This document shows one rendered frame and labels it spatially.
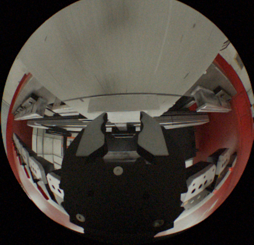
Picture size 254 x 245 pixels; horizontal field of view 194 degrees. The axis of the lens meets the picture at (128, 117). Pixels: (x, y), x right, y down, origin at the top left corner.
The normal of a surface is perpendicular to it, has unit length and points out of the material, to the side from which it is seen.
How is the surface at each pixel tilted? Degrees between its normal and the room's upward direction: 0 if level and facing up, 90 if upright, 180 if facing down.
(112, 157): 90
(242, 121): 90
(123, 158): 90
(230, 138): 90
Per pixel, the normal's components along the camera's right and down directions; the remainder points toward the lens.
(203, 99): -1.00, 0.04
